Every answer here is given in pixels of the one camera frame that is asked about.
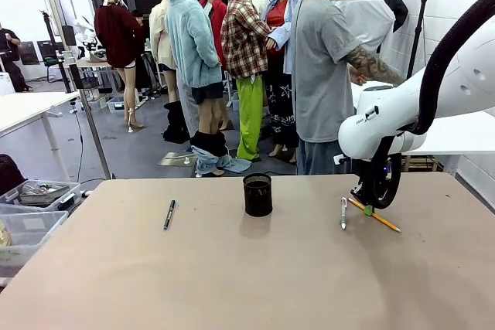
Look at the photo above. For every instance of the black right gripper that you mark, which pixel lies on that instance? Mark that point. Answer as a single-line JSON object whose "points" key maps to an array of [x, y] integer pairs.
{"points": [[359, 191]]}

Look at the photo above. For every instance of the yellow pencil red eraser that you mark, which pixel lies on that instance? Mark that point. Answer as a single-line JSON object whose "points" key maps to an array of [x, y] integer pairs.
{"points": [[383, 222]]}

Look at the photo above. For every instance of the white ballpoint pen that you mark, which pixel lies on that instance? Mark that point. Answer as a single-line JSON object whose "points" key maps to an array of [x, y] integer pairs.
{"points": [[343, 214]]}

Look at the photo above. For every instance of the black marker blue cap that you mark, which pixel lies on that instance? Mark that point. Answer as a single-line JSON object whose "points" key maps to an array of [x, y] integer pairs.
{"points": [[169, 215]]}

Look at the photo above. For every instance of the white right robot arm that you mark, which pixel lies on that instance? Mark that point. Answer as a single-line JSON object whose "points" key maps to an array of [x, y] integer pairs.
{"points": [[386, 121]]}

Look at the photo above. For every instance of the tattooed right forearm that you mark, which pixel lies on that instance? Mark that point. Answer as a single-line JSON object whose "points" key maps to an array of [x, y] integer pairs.
{"points": [[371, 63]]}

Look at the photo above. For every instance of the black mesh pen holder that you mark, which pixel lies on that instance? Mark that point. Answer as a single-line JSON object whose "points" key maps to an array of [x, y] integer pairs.
{"points": [[258, 198]]}

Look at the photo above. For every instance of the person right hand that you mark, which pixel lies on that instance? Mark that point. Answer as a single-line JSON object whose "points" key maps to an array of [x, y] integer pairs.
{"points": [[357, 75]]}

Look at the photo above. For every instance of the wooden pallet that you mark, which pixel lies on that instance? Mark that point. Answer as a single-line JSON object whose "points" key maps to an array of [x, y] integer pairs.
{"points": [[419, 164]]}

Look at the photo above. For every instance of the person in grey t-shirt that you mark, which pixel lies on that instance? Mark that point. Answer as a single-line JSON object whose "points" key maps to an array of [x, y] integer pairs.
{"points": [[317, 75]]}

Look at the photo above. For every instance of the black tripod stand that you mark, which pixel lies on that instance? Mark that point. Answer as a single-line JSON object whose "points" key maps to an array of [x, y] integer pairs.
{"points": [[419, 36]]}

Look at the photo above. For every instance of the mannequin in blue shirt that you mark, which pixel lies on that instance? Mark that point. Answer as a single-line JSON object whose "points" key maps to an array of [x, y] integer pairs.
{"points": [[278, 17]]}

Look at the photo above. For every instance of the mannequin in plaid shirt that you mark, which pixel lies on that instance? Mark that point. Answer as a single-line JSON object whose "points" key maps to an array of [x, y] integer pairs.
{"points": [[243, 36]]}

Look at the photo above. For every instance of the mannequin in blue fleece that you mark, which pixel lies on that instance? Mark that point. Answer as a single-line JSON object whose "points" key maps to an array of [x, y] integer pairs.
{"points": [[189, 44]]}

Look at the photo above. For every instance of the mannequin in red hoodie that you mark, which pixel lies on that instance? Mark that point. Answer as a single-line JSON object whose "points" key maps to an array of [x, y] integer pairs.
{"points": [[218, 17]]}

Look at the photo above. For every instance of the mannequin in cream jacket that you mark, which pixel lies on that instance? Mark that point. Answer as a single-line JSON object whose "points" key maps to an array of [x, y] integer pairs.
{"points": [[158, 36]]}

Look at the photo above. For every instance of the grey storage crate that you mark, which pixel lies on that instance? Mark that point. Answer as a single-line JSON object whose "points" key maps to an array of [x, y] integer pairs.
{"points": [[116, 105]]}

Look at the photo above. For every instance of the grey metal pole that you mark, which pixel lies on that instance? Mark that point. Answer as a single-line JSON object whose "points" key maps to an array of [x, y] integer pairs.
{"points": [[94, 135]]}

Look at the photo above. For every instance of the mannequin in maroon sweater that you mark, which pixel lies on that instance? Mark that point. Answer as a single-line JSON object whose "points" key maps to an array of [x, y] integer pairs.
{"points": [[116, 36]]}

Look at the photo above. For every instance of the clear bin with clutter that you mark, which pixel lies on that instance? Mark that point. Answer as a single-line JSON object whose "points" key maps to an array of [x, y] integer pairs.
{"points": [[38, 191]]}

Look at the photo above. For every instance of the clear lidded plastic bin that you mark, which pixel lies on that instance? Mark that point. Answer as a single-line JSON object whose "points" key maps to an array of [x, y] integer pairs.
{"points": [[31, 229]]}

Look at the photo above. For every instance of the small white background robot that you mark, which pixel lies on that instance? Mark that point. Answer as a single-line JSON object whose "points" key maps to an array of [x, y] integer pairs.
{"points": [[83, 28]]}

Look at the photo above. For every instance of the black speaker on stand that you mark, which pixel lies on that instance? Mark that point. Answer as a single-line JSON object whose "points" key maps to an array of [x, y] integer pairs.
{"points": [[69, 34]]}

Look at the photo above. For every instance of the large white work table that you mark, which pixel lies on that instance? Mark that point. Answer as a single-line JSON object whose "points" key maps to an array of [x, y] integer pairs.
{"points": [[23, 107]]}

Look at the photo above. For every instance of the black bag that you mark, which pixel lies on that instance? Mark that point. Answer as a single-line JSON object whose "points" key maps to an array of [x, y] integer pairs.
{"points": [[9, 171]]}

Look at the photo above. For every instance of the person in black clothes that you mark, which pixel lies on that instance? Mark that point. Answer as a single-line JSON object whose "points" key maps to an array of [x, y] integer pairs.
{"points": [[11, 55]]}

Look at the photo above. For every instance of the metal mannequin base plate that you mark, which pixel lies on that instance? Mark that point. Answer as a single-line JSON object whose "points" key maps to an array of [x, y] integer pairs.
{"points": [[174, 159]]}

